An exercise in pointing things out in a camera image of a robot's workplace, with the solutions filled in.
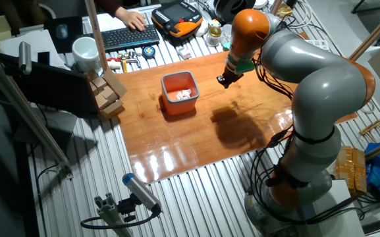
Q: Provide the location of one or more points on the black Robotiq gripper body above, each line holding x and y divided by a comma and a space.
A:
230, 75

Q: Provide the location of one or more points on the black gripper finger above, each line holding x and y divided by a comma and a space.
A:
221, 79
227, 84

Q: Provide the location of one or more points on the white tissue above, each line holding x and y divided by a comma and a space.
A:
188, 93

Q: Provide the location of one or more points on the person's right forearm dark sleeve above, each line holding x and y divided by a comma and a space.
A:
107, 6

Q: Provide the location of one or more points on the grey and orange KUKA arm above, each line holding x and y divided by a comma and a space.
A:
324, 92

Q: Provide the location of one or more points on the orange trash can blue rim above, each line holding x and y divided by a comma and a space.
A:
179, 107

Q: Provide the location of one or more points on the person's right hand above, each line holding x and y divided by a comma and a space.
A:
133, 19

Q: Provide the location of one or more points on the small crumpled white paper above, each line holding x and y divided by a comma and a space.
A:
182, 92

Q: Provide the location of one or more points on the small clear wrapped packet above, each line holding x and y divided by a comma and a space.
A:
184, 53

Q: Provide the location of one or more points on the clear jar white lid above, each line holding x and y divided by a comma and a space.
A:
226, 31

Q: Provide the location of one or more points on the large crumpled white paper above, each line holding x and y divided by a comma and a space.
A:
179, 96

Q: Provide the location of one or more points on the small colourful box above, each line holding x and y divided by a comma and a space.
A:
214, 23

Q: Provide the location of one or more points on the black filament spool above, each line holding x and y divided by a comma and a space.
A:
232, 8

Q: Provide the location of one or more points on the black round tape measure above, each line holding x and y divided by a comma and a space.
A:
149, 52

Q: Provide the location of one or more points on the black orange teach pendant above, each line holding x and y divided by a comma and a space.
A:
176, 14

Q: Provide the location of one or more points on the orange wooden board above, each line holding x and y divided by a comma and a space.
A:
176, 148

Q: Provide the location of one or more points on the gold foil packet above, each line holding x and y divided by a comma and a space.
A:
285, 11

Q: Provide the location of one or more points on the metal faucet fitting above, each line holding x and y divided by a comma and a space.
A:
130, 61

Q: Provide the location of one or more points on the white power strip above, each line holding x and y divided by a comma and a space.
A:
318, 43

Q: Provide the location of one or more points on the black computer keyboard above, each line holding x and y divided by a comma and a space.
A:
127, 37

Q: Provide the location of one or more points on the white red valve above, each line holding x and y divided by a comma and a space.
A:
114, 64

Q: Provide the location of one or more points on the open cardboard box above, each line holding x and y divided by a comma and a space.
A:
114, 110

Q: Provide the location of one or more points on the small wooden block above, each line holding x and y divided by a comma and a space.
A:
99, 82
101, 101
109, 94

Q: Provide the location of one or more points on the white paper sheet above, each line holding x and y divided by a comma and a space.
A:
110, 23

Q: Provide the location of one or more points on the white ceramic mug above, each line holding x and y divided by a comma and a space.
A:
86, 54

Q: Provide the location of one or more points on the yellow taped parcel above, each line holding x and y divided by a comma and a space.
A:
347, 168

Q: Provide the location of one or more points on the wooden stick assembly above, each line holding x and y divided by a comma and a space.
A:
374, 124

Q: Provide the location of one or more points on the dark computer mouse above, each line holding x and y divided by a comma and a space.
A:
62, 32

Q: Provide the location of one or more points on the black flat monitor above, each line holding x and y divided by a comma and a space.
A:
51, 89

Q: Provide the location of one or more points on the black mouse pad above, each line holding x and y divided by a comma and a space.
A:
51, 42

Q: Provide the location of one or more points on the small black block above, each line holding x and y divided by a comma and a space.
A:
43, 58

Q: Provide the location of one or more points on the white base box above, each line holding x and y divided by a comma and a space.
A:
341, 224

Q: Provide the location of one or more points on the white paper sheets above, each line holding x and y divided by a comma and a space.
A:
38, 42

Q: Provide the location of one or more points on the upright wooden post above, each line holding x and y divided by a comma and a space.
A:
95, 33

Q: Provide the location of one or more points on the silver camera blue cap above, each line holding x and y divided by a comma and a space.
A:
140, 191

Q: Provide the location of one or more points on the long slanted wooden post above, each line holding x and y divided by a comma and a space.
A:
374, 33

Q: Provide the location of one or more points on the aluminium profile camera stand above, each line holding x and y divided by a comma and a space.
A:
110, 214

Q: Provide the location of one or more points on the aluminium frame strut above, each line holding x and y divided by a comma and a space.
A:
28, 115

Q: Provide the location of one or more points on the silver depth camera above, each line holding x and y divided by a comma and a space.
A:
25, 57

